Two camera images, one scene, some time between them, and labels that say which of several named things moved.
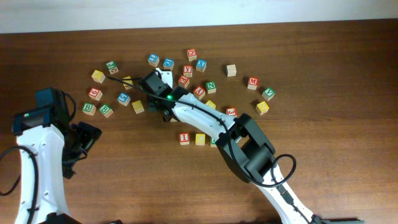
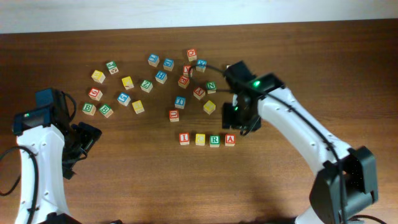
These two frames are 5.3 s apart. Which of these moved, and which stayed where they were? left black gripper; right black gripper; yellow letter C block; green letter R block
Moved: right black gripper
Stayed: left black gripper; yellow letter C block; green letter R block
